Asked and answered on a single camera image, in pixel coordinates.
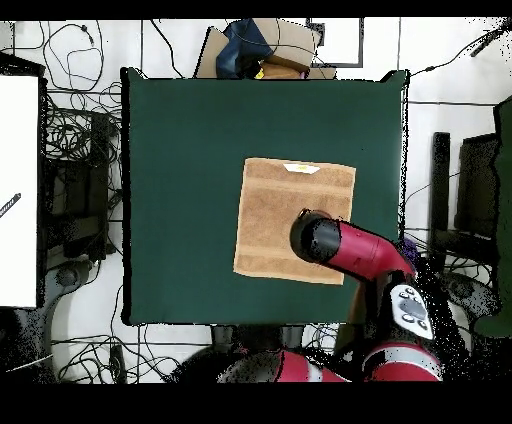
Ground grey stand base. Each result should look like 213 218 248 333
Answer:
439 270 500 318
46 258 95 297

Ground black square floor frame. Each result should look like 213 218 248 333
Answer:
305 17 365 68

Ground grey striped rod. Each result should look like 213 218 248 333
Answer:
0 192 22 219

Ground black panel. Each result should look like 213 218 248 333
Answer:
454 133 501 241

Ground black metal rack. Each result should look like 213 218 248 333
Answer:
39 111 111 261

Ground dark green fabric furniture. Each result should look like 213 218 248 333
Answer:
473 94 512 339

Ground brown cardboard box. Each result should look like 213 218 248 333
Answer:
193 17 338 80

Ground dark blue garment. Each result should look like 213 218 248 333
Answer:
215 18 276 79

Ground tan terry towel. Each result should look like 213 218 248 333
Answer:
232 156 357 286

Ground black upright bar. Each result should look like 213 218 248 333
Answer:
426 131 452 276

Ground tangled black floor cables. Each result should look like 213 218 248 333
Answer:
51 323 213 383
39 21 123 161
303 322 341 353

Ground dark green table cloth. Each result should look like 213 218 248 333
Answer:
120 66 410 327

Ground white board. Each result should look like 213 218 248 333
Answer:
0 74 40 309

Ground purple round object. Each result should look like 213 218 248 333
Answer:
399 237 420 265

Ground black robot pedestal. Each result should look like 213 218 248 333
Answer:
210 324 306 353

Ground black cable with plug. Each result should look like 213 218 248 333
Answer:
409 17 512 79

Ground black power brick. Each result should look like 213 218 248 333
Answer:
108 343 128 383

